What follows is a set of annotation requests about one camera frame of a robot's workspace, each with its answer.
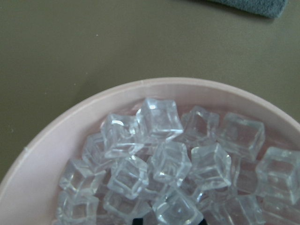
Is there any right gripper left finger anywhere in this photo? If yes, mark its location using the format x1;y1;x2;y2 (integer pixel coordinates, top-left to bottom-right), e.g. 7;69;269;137
132;218;143;225

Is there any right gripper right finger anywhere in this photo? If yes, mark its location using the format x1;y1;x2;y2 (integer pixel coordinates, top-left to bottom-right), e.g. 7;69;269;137
198;219;208;225

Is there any clear ice cubes pile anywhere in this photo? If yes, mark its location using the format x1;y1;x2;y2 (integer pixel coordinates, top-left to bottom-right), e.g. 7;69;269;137
54;98;300;225

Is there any pink bowl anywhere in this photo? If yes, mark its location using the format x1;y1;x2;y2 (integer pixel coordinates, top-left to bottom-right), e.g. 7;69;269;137
0;77;300;225

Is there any grey folded cloth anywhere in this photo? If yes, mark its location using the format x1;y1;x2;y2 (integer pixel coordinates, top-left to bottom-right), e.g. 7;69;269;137
185;0;290;20

